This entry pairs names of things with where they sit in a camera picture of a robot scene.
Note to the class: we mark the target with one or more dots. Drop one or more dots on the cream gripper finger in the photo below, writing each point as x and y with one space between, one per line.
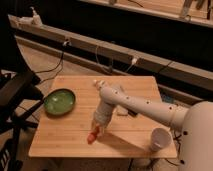
98 130

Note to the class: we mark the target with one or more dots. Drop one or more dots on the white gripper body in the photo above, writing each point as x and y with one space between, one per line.
103 114

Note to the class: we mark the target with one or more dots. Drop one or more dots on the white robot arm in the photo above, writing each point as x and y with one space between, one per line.
195 123

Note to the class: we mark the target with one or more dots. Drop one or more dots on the white sponge block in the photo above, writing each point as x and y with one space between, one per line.
121 111

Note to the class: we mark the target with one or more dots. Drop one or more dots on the black rectangular block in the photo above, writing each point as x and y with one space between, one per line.
132 113

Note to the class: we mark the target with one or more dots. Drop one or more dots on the wooden table board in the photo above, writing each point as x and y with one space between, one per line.
66 136

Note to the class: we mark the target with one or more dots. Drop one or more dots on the green bowl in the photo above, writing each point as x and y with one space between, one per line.
59 102

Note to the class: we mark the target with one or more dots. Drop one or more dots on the white paper cup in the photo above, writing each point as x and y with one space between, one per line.
160 139

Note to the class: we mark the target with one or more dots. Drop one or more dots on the blue box on floor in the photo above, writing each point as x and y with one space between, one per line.
167 99

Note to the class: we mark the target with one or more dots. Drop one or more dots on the black office chair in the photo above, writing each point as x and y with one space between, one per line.
19 88

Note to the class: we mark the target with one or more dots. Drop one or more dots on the long wooden beam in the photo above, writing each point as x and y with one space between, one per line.
147 61

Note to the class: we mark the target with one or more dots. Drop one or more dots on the white spray bottle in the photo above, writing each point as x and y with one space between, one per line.
36 17

